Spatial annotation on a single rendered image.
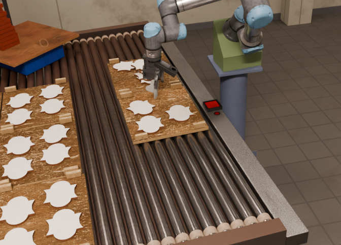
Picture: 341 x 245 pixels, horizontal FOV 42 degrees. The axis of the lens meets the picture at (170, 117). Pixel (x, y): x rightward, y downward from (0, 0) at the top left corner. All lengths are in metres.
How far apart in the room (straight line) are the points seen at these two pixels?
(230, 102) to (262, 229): 1.39
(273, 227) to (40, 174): 0.93
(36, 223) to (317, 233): 1.77
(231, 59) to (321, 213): 1.14
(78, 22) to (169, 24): 3.42
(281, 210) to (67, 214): 0.76
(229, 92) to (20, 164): 1.38
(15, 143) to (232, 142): 0.96
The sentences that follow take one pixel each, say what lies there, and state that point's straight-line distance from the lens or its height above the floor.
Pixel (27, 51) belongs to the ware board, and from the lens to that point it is 2.74.
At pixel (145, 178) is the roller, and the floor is 0.92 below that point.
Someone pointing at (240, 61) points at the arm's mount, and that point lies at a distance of 2.63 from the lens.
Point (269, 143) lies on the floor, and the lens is 3.52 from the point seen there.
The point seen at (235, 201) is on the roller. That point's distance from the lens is 1.67.
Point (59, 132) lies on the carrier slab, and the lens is 2.08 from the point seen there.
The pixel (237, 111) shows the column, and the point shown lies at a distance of 2.83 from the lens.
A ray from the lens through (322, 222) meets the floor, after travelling 2.95.
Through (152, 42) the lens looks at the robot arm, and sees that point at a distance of 2.01.
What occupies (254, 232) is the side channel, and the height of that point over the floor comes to 0.95.
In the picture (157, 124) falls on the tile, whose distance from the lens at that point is 2.03.
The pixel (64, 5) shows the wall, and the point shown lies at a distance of 5.34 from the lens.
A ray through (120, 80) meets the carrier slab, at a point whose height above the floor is 0.94.
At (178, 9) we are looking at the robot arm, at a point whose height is 1.38.
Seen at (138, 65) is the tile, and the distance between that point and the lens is 2.48.
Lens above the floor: 2.07
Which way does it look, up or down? 33 degrees down
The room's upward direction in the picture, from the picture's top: 4 degrees counter-clockwise
